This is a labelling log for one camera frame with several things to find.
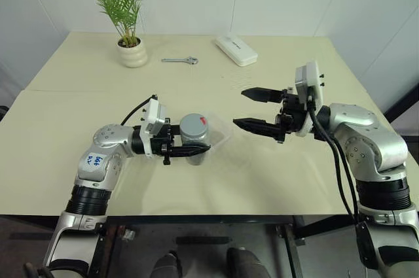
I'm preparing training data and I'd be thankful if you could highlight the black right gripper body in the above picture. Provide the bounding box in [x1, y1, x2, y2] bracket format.
[274, 86, 311, 145]

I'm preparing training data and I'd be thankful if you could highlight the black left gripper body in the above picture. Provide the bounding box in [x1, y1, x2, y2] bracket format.
[150, 117, 181, 165]

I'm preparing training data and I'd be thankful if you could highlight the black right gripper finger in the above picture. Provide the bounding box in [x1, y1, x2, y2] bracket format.
[240, 86, 283, 103]
[232, 116, 283, 143]

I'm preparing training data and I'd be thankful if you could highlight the grey jar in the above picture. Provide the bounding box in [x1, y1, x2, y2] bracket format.
[179, 113, 211, 166]

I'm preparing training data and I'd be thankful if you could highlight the grey lid with red mark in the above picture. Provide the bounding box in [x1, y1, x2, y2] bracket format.
[179, 113, 211, 145]

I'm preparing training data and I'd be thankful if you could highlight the white rectangular case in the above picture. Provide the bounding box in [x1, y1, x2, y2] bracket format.
[215, 35, 259, 68]

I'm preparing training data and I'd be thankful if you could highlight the silver adjustable wrench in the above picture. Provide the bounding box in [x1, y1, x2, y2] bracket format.
[160, 56, 199, 65]

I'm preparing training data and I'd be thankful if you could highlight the cream ribbed plant pot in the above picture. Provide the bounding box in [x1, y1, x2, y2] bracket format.
[117, 37, 149, 69]

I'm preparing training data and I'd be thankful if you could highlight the black flat bar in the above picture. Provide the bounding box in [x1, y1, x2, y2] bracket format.
[175, 236, 231, 245]

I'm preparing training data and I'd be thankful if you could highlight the dark rounded shape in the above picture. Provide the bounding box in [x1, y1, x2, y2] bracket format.
[227, 247, 273, 278]
[153, 251, 183, 278]

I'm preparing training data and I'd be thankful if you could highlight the green palm plant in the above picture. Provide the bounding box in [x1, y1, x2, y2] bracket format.
[90, 0, 151, 46]

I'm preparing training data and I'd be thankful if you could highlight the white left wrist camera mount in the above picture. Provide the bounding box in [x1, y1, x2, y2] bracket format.
[139, 94, 168, 158]

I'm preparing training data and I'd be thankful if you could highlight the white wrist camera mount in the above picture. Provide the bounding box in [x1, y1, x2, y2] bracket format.
[293, 60, 325, 137]
[139, 94, 168, 158]

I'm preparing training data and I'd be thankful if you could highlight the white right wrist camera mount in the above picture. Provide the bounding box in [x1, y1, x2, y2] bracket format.
[293, 60, 325, 137]

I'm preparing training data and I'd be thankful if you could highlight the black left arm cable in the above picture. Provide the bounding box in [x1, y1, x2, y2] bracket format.
[120, 94, 157, 126]

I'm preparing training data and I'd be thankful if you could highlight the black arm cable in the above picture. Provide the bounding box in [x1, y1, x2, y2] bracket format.
[306, 94, 373, 236]
[120, 94, 157, 126]

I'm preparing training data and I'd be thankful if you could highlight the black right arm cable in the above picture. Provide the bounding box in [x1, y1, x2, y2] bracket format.
[306, 94, 373, 236]

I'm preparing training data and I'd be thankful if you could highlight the black metal table frame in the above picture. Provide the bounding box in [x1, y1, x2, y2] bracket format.
[86, 215, 357, 278]

